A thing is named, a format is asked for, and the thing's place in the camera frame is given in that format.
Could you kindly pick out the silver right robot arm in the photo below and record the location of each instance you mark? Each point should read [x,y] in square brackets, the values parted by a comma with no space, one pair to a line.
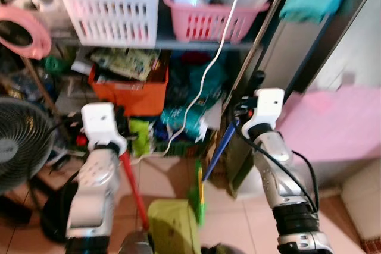
[280,176]

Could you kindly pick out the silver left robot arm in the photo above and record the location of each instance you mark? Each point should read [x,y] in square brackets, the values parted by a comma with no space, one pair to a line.
[95,188]

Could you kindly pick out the lime green bottle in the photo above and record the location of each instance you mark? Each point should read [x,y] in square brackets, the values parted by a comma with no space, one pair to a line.
[140,138]

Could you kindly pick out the orange box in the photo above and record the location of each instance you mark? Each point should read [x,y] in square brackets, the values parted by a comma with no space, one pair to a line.
[134,96]

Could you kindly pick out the teal printed bag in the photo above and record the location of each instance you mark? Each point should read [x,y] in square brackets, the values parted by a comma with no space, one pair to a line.
[181,122]

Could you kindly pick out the green printed paper package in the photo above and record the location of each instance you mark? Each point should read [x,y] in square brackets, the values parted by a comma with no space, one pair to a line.
[128,62]

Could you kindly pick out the pink foam board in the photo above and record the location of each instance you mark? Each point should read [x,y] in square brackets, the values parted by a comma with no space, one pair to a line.
[327,123]

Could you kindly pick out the grey shelf rack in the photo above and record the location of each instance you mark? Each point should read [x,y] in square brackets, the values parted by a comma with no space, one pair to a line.
[161,40]

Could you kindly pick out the pink plastic basket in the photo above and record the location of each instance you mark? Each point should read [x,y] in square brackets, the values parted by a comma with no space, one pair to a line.
[208,25]

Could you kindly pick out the silver metal pole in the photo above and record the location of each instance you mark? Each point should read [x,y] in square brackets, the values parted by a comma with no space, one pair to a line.
[268,19]

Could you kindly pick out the black electric fan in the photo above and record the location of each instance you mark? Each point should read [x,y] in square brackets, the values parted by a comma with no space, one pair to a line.
[24,141]

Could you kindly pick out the white plastic basket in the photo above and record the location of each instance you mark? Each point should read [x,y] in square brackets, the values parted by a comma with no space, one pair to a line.
[113,16]

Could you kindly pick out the robot left leg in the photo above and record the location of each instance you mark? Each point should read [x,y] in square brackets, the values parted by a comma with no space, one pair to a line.
[134,245]

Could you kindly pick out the robot leg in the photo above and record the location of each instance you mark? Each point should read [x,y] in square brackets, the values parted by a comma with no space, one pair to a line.
[134,245]
[220,249]

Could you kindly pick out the grey metal appliance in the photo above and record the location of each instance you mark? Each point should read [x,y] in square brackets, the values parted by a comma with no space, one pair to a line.
[351,46]

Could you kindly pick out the robot right leg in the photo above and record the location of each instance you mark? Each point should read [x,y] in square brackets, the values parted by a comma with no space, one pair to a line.
[220,249]

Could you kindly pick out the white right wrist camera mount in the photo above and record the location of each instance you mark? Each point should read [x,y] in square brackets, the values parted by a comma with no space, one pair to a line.
[268,108]

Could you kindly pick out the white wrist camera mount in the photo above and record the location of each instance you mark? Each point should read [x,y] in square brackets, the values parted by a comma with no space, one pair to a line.
[268,108]
[98,123]

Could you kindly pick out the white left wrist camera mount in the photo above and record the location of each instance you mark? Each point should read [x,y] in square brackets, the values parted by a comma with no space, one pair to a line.
[98,123]

